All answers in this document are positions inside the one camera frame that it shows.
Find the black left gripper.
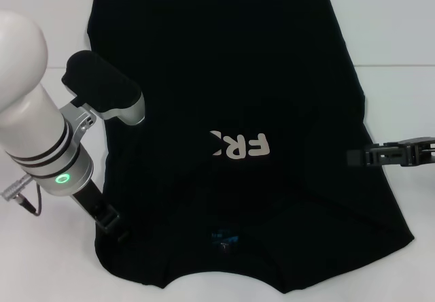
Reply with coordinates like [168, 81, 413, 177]
[69, 180, 132, 246]

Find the silver left plug with cable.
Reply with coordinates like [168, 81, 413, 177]
[1, 178, 44, 214]

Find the black and silver left wrist camera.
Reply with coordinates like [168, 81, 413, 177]
[60, 50, 147, 136]

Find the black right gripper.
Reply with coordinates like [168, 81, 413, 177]
[347, 137, 435, 168]

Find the black shirt with FREE print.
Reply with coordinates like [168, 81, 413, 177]
[86, 0, 416, 288]

